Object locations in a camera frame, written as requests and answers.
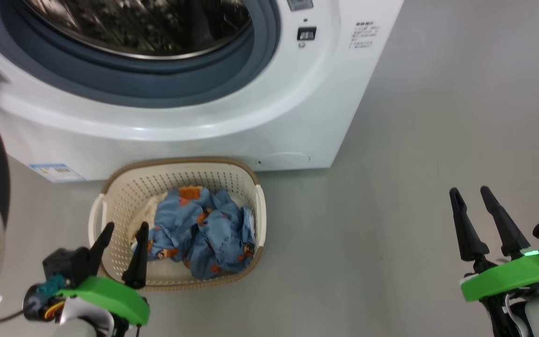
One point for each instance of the blue energy label sticker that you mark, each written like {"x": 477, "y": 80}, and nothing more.
{"x": 56, "y": 172}

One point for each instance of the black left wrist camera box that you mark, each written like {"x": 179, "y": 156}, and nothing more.
{"x": 66, "y": 264}

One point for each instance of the white front-load washing machine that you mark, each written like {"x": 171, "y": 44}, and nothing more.
{"x": 251, "y": 121}

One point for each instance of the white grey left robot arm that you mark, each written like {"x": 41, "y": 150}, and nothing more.
{"x": 82, "y": 323}

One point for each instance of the cream perforated laundry basket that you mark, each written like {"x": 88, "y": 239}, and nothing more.
{"x": 124, "y": 192}

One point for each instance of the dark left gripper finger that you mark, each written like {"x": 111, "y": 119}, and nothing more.
{"x": 138, "y": 267}
{"x": 98, "y": 252}

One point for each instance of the round white filter cover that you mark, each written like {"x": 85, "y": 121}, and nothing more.
{"x": 286, "y": 158}

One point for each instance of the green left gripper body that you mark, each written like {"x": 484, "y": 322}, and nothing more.
{"x": 110, "y": 292}

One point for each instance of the blue patterned garment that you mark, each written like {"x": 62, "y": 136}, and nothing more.
{"x": 213, "y": 234}

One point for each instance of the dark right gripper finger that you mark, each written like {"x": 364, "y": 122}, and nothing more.
{"x": 508, "y": 234}
{"x": 468, "y": 238}

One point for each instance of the cream beige garment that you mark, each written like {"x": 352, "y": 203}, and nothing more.
{"x": 155, "y": 203}

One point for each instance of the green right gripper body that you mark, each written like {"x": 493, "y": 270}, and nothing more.
{"x": 503, "y": 278}

